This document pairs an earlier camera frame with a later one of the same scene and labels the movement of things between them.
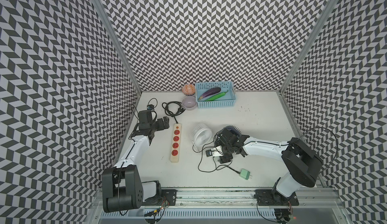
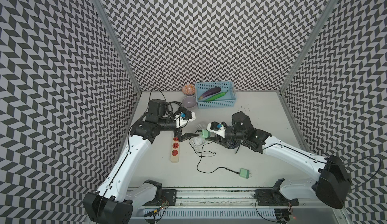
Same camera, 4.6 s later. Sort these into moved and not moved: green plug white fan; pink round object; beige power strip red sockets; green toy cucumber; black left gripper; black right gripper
Moved: black left gripper; black right gripper
Not moved: pink round object; green toy cucumber; beige power strip red sockets; green plug white fan
